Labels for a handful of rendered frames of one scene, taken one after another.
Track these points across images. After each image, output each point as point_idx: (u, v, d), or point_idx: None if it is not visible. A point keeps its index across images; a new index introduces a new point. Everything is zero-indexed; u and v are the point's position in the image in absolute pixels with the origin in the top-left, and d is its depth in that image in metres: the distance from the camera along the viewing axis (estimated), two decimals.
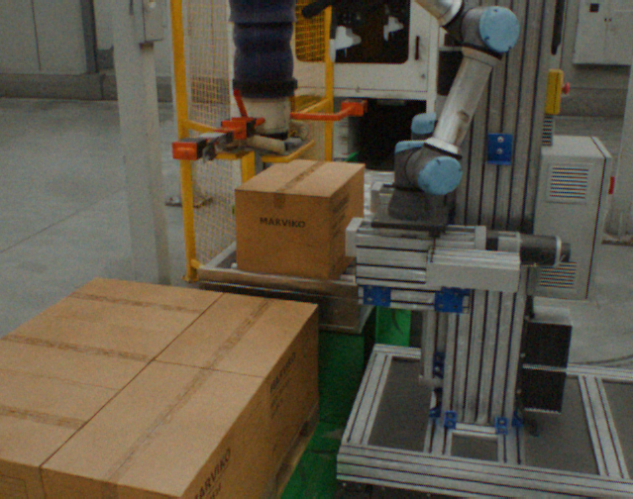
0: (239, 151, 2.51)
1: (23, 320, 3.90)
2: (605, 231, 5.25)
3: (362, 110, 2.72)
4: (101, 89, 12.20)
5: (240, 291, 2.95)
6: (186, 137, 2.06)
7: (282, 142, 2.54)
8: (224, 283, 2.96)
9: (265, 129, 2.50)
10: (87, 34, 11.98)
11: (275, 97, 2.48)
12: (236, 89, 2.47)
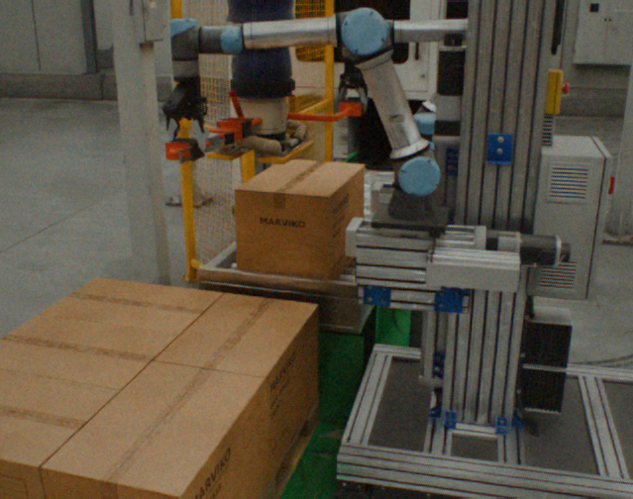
0: (236, 151, 2.52)
1: (23, 320, 3.90)
2: (605, 231, 5.25)
3: (361, 111, 2.72)
4: (101, 89, 12.20)
5: (240, 291, 2.95)
6: (180, 137, 2.07)
7: (279, 142, 2.54)
8: (224, 283, 2.96)
9: (263, 129, 2.50)
10: (87, 34, 11.98)
11: (272, 98, 2.48)
12: (233, 89, 2.48)
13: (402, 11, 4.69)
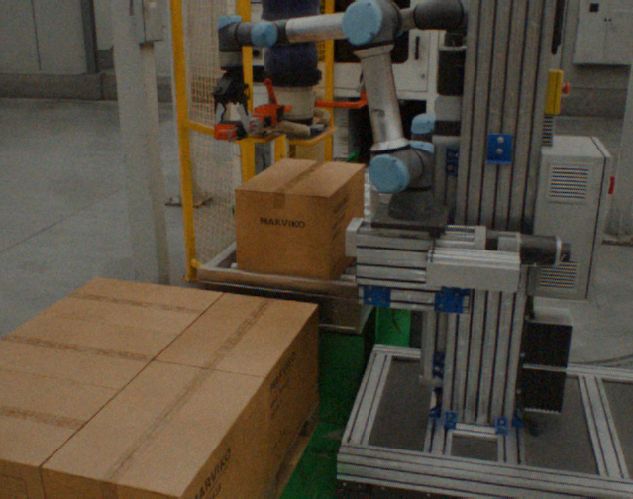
0: (268, 136, 2.79)
1: (23, 320, 3.90)
2: (605, 231, 5.25)
3: None
4: (101, 89, 12.20)
5: (240, 291, 2.95)
6: (226, 120, 2.35)
7: (308, 127, 2.82)
8: (224, 283, 2.96)
9: (293, 115, 2.78)
10: (87, 34, 11.98)
11: (302, 87, 2.76)
12: (265, 79, 2.76)
13: None
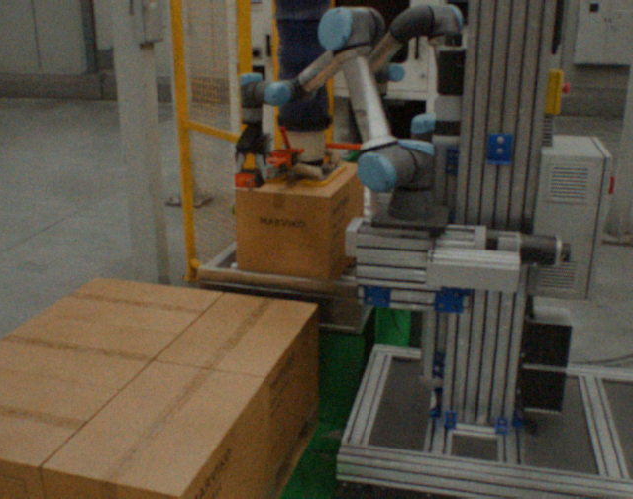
0: (282, 176, 2.97)
1: (23, 320, 3.90)
2: (605, 231, 5.25)
3: None
4: (101, 89, 12.20)
5: (240, 291, 2.95)
6: (245, 168, 2.53)
7: (319, 167, 3.00)
8: (224, 283, 2.96)
9: (305, 156, 2.96)
10: (87, 34, 11.98)
11: (313, 131, 2.94)
12: (280, 124, 2.94)
13: (402, 11, 4.69)
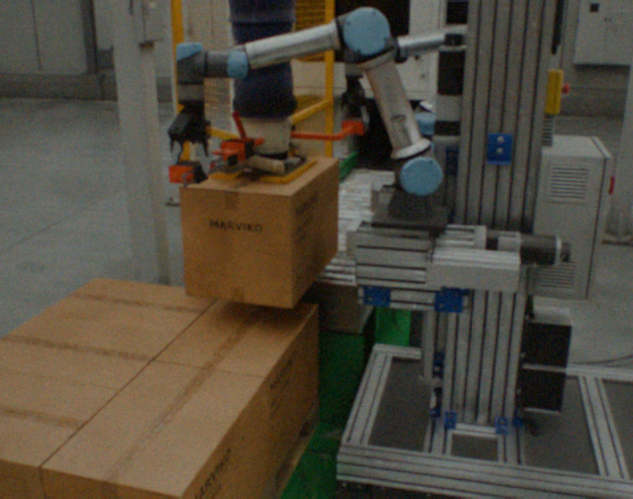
0: (239, 171, 2.52)
1: (23, 320, 3.90)
2: (605, 231, 5.25)
3: (363, 129, 2.72)
4: (101, 89, 12.20)
5: None
6: (183, 159, 2.07)
7: (282, 161, 2.54)
8: None
9: (265, 149, 2.50)
10: (87, 34, 11.98)
11: (275, 118, 2.49)
12: (236, 109, 2.48)
13: (402, 11, 4.69)
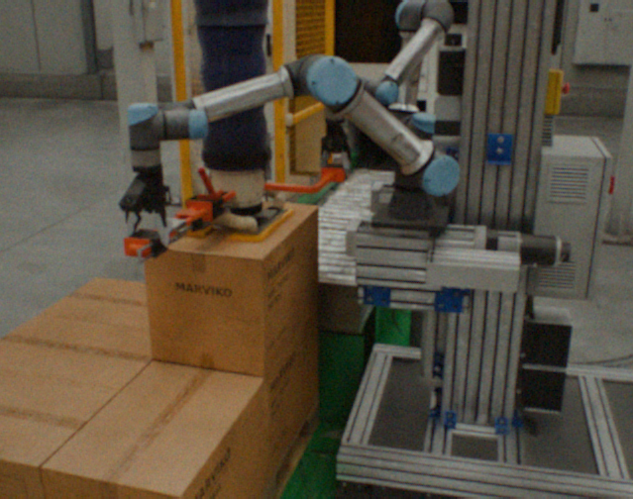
0: (208, 227, 2.34)
1: (23, 320, 3.90)
2: (605, 231, 5.25)
3: (344, 176, 2.54)
4: (101, 89, 12.20)
5: None
6: (142, 228, 1.89)
7: (256, 215, 2.36)
8: None
9: (237, 202, 2.32)
10: (87, 34, 11.98)
11: (247, 169, 2.30)
12: (204, 160, 2.30)
13: None
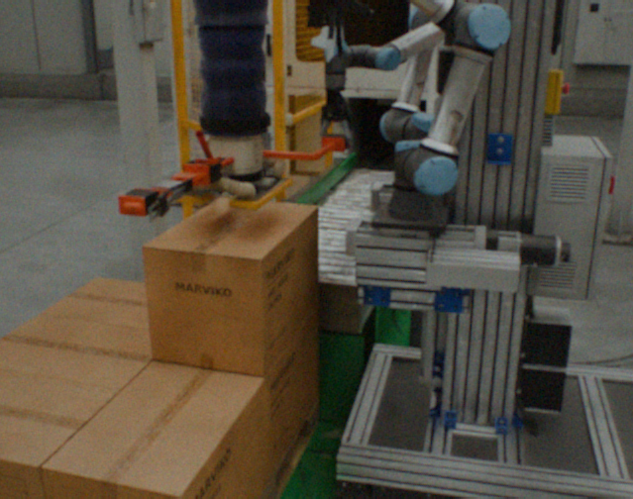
0: (206, 194, 2.30)
1: (23, 320, 3.90)
2: (605, 231, 5.25)
3: (344, 146, 2.50)
4: (101, 89, 12.20)
5: None
6: (137, 187, 1.85)
7: (255, 182, 2.32)
8: None
9: (235, 169, 2.29)
10: (87, 34, 11.98)
11: (246, 136, 2.27)
12: (202, 126, 2.27)
13: (402, 11, 4.69)
